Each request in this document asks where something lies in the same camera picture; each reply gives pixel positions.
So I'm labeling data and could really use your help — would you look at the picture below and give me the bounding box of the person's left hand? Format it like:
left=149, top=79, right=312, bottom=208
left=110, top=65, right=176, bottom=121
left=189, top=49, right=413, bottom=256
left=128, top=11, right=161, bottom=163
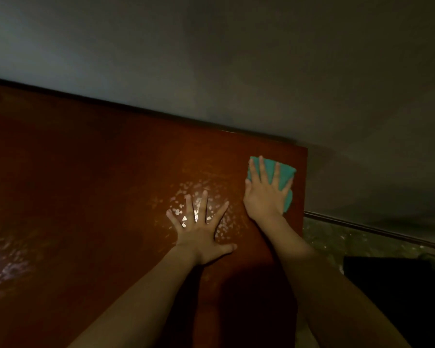
left=165, top=189, right=239, bottom=267

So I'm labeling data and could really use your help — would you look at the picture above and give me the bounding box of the person's right hand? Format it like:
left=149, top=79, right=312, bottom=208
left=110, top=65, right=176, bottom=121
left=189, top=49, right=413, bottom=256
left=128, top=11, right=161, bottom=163
left=243, top=156, right=294, bottom=225

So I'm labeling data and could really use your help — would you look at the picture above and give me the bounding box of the teal cleaning cloth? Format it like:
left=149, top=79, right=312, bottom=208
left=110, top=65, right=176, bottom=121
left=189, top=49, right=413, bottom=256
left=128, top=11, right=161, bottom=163
left=248, top=156, right=298, bottom=213

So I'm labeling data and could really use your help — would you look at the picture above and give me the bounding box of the person's left forearm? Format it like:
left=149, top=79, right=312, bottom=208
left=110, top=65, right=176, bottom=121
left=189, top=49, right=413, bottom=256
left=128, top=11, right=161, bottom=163
left=69, top=246, right=200, bottom=348

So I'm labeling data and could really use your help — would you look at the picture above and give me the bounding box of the person's right forearm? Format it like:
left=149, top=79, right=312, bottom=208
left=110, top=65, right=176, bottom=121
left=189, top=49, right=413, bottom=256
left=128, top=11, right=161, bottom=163
left=260, top=214, right=410, bottom=348

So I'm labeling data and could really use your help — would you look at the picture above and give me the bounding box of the reddish wooden desk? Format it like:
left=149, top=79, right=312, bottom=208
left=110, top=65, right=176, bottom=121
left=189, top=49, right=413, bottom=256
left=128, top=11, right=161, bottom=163
left=0, top=79, right=309, bottom=348

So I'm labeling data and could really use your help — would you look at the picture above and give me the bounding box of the black low cabinet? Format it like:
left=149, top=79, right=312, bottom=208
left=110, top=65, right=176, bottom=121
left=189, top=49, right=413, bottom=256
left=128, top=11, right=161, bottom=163
left=342, top=256, right=435, bottom=348

